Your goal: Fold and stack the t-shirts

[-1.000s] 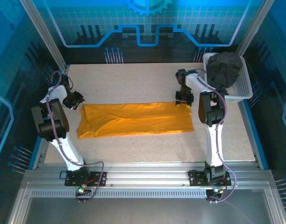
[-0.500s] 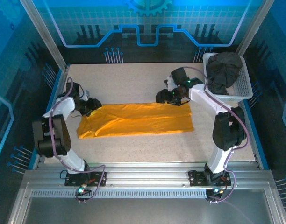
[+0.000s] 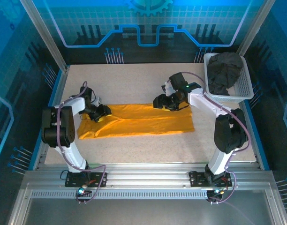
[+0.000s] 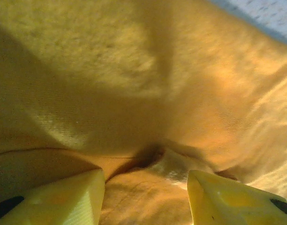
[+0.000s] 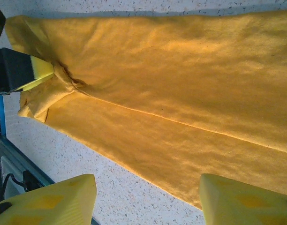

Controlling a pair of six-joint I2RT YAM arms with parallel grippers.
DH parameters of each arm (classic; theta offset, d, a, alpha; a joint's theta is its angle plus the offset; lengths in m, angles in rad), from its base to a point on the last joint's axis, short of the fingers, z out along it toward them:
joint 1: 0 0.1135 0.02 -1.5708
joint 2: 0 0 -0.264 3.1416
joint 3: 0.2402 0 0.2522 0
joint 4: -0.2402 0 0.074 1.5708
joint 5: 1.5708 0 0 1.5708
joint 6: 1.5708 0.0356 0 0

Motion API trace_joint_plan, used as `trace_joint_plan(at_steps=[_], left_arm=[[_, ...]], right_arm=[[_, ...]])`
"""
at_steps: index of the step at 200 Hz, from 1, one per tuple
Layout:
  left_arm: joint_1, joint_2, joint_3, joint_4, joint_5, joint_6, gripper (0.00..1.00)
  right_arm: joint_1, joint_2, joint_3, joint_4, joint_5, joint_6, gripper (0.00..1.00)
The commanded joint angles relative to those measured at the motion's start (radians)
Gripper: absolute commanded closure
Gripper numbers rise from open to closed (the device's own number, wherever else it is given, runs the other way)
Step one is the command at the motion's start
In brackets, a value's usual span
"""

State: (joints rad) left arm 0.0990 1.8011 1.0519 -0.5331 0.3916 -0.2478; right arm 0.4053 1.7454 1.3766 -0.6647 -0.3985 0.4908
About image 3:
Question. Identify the yellow t-shirt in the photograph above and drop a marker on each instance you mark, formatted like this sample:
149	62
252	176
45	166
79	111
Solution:
145	124

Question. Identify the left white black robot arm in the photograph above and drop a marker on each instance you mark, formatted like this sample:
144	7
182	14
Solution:
70	154

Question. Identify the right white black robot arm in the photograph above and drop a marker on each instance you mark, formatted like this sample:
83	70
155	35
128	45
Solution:
218	161

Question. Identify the dark grey t-shirt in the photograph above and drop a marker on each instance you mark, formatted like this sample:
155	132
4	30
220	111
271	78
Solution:
224	70

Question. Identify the white perforated plastic basket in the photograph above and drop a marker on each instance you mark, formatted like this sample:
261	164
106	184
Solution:
245	79

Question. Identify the small lit connector plug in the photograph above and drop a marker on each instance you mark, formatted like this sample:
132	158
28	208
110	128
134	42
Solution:
82	191
216	191

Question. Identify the blue gear print backdrop panel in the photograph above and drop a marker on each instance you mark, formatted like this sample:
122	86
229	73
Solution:
143	21

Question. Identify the blue circuit print side panel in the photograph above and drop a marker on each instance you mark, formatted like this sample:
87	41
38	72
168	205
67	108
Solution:
14	70
274	70

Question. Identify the grey metal panel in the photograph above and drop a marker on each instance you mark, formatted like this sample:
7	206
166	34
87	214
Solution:
145	211

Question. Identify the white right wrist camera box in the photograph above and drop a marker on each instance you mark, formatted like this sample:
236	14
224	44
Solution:
167	87

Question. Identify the aluminium table side rail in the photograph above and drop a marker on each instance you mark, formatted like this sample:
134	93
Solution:
61	86
256	150

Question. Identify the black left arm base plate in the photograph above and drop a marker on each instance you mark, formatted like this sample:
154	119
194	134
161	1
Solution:
73	181

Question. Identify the wide aluminium mounting rail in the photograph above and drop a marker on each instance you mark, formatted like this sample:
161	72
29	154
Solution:
145	175

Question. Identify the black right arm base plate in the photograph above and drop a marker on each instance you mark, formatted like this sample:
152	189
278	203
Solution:
197	179

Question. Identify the aluminium frame post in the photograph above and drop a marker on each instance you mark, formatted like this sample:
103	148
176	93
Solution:
253	28
45	35

